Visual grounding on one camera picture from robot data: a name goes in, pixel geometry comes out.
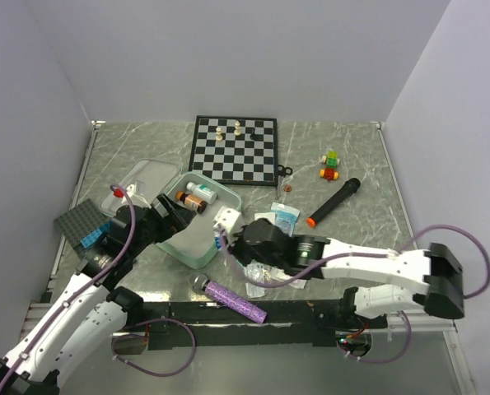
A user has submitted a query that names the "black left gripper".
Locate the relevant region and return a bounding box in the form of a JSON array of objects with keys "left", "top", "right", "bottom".
[{"left": 128, "top": 193, "right": 195, "bottom": 258}]

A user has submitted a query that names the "clear plaster strip packet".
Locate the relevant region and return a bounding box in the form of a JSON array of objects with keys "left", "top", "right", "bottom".
[{"left": 254, "top": 212, "right": 276, "bottom": 224}]

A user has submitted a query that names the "blue white mask packet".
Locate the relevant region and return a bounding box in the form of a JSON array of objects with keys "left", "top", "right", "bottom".
[{"left": 270, "top": 202, "right": 300, "bottom": 236}]

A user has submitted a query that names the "blue white bandage roll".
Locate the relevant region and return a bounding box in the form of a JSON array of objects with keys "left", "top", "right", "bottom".
[{"left": 214, "top": 232, "right": 222, "bottom": 250}]

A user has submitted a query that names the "brown orange syrup bottle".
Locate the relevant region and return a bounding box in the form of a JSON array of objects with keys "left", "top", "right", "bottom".
[{"left": 175, "top": 191, "right": 208, "bottom": 214}]

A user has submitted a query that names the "white medicine bottle green label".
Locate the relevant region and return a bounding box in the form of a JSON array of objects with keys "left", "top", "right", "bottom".
[{"left": 186, "top": 182, "right": 217, "bottom": 204}]

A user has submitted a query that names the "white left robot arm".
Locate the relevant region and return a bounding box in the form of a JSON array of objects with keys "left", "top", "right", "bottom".
[{"left": 0, "top": 194, "right": 195, "bottom": 394}]

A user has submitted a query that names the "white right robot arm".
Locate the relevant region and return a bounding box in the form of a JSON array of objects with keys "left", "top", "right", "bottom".
[{"left": 213, "top": 207, "right": 464, "bottom": 328}]

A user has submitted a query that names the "mint green medicine case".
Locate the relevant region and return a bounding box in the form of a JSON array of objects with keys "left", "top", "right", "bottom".
[{"left": 119, "top": 159, "right": 242, "bottom": 269}]

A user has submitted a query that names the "blue lego brick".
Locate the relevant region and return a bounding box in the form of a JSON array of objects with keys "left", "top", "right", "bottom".
[{"left": 80, "top": 223, "right": 110, "bottom": 249}]

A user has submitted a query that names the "purple glitter microphone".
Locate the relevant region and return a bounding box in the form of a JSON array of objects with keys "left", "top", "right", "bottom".
[{"left": 189, "top": 273, "right": 267, "bottom": 324}]

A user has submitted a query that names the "black binder clip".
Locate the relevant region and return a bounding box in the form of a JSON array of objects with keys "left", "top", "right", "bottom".
[{"left": 278, "top": 165, "right": 293, "bottom": 177}]

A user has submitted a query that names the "grey lego baseplate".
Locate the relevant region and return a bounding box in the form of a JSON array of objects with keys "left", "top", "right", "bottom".
[{"left": 54, "top": 198, "right": 108, "bottom": 247}]

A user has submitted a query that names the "black white chessboard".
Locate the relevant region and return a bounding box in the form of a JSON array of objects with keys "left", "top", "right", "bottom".
[{"left": 188, "top": 115, "right": 278, "bottom": 187}]

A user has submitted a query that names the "cream chess pawn left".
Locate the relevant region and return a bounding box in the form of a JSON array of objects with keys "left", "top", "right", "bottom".
[{"left": 216, "top": 127, "right": 223, "bottom": 142}]

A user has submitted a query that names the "cream chess pawn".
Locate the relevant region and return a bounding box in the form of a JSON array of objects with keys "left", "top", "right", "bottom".
[
  {"left": 216, "top": 127, "right": 223, "bottom": 142},
  {"left": 234, "top": 121, "right": 241, "bottom": 136}
]

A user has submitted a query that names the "black tube orange cap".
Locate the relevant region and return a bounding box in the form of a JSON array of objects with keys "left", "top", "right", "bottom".
[{"left": 306, "top": 178, "right": 361, "bottom": 228}]

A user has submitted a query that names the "colourful toy block car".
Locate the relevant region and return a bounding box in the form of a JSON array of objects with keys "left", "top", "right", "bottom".
[{"left": 320, "top": 151, "right": 340, "bottom": 181}]

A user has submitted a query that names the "cream chess pawn right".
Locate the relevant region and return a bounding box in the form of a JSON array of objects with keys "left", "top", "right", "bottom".
[{"left": 234, "top": 121, "right": 241, "bottom": 136}]

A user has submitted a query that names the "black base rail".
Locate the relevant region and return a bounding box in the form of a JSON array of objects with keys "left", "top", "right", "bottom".
[{"left": 40, "top": 287, "right": 390, "bottom": 351}]

